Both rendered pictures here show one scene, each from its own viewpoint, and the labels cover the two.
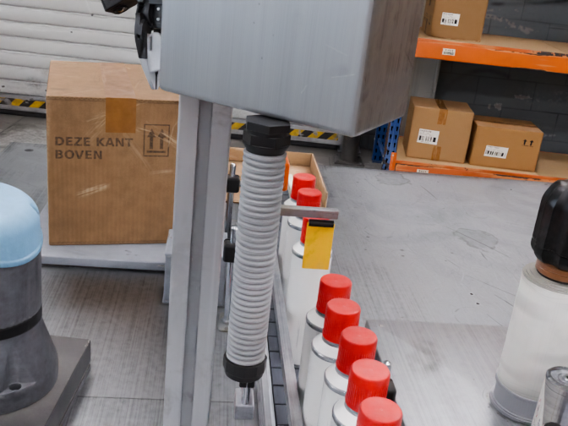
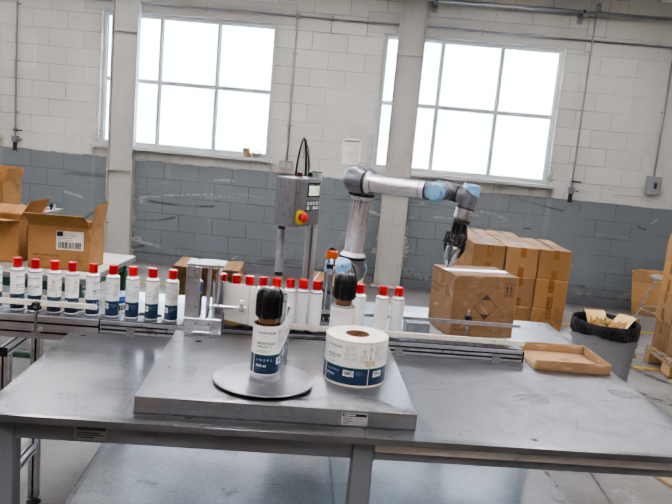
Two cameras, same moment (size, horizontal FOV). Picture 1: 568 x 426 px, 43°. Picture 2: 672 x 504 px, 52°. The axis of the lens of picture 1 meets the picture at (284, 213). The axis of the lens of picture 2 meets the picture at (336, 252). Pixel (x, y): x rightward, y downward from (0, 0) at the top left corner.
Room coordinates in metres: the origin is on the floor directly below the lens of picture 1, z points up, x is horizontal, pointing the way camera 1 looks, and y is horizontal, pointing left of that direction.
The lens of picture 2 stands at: (0.85, -2.71, 1.63)
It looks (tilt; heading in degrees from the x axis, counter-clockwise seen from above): 9 degrees down; 93
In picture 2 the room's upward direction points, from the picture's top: 5 degrees clockwise
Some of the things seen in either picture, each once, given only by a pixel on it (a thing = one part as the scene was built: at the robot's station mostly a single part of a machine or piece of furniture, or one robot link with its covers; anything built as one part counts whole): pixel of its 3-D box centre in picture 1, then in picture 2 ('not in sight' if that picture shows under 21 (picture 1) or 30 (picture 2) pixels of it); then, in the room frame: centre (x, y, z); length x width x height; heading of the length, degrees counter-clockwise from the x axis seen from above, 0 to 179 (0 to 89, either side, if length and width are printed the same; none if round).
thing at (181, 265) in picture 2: not in sight; (208, 279); (-0.71, 3.97, 0.16); 0.65 x 0.54 x 0.32; 5
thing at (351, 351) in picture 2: not in sight; (355, 355); (0.83, -0.54, 0.95); 0.20 x 0.20 x 0.14
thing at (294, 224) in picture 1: (301, 259); (381, 311); (0.92, -0.03, 0.98); 0.05 x 0.05 x 0.20
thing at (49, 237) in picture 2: not in sight; (68, 233); (-0.88, 1.15, 0.97); 0.51 x 0.39 x 0.37; 96
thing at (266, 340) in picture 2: not in sight; (267, 332); (0.56, -0.68, 1.04); 0.09 x 0.09 x 0.29
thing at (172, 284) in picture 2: not in sight; (171, 295); (0.11, -0.13, 0.98); 0.05 x 0.05 x 0.20
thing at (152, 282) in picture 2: not in sight; (152, 294); (0.03, -0.14, 0.98); 0.05 x 0.05 x 0.20
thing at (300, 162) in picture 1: (266, 175); (560, 357); (1.66, 0.05, 0.85); 0.30 x 0.26 x 0.04; 7
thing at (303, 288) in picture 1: (307, 290); (358, 309); (0.83, -0.04, 0.98); 0.05 x 0.05 x 0.20
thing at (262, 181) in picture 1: (254, 255); (280, 249); (0.49, 0.02, 1.18); 0.04 x 0.04 x 0.21
